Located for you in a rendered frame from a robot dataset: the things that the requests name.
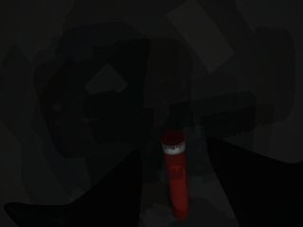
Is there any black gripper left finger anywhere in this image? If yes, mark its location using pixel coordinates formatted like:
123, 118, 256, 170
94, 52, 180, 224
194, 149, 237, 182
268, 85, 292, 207
4, 148, 143, 227

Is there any dark red peg with white band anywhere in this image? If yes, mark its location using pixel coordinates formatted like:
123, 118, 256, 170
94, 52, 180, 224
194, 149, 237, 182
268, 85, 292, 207
160, 130, 189, 219

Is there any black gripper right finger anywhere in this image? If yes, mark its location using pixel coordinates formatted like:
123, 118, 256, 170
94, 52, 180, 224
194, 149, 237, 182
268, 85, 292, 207
205, 136, 303, 227

